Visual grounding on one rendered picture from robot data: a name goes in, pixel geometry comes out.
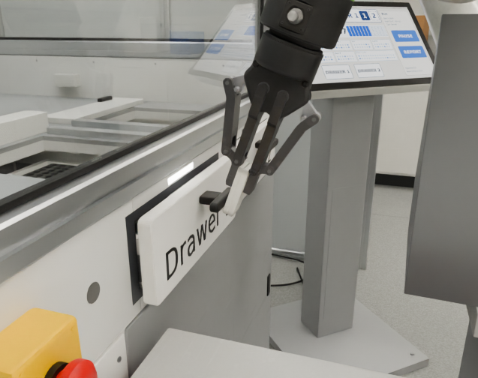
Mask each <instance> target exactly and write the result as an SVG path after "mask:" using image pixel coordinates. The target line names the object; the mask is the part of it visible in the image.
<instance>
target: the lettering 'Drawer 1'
mask: <svg viewBox="0 0 478 378"><path fill-rule="evenodd" d="M212 216H213V218H214V220H213V221H212V222H211V223H210V220H211V218H212ZM214 222H215V215H214V214H211V216H210V218H209V232H210V233H212V232H213V231H214V229H215V226H214V228H213V229H212V230H211V229H210V226H211V225H212V224H213V223H214ZM206 225H207V220H206V224H205V234H204V229H203V224H202V225H201V230H200V234H199V230H198V229H197V236H198V241H199V246H200V245H201V238H202V231H203V240H205V239H206ZM191 238H193V241H192V242H191V243H190V244H189V246H188V256H189V257H190V256H191V255H192V253H193V252H195V237H194V234H192V235H190V237H189V238H188V242H189V240H190V239H191ZM185 244H186V241H184V243H183V244H182V245H181V246H180V248H181V264H183V247H184V245H185ZM192 244H193V250H192V252H191V253H190V246H191V245H192ZM172 251H175V254H176V265H175V268H174V270H173V272H172V273H171V274H170V272H169V259H168V255H169V254H170V253H171V252H172ZM166 262H167V280H169V279H170V278H171V277H172V276H173V274H174V273H175V271H176V268H177V265H178V251H177V249H176V247H172V248H171V249H170V250H169V251H168V252H166Z"/></svg>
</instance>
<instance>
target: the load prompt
mask: <svg viewBox="0 0 478 378"><path fill-rule="evenodd" d="M381 22H382V20H381V18H380V16H379V13H378V12H377V9H351V10H350V13H349V15H348V18H347V20H346V23H381Z"/></svg>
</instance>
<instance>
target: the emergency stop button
mask: <svg viewBox="0 0 478 378"><path fill-rule="evenodd" d="M56 378H98V375H97V371H96V369H95V366H94V364H93V362H92V361H90V360H88V359H84V358H77V359H74V360H73V361H71V362H70V363H68V364H67V365H66V367H65V368H64V369H63V370H62V371H60V372H59V374H58V375H57V377H56Z"/></svg>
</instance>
